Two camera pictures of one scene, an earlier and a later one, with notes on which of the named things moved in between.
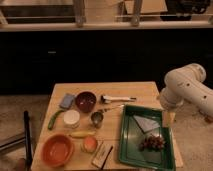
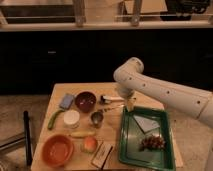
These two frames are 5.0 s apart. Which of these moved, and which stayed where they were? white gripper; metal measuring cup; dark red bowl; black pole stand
Moved: white gripper
Stayed: metal measuring cup; dark red bowl; black pole stand
